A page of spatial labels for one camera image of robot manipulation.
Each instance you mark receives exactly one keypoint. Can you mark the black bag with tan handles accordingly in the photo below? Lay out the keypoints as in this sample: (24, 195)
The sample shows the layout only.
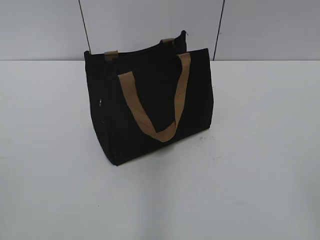
(144, 100)

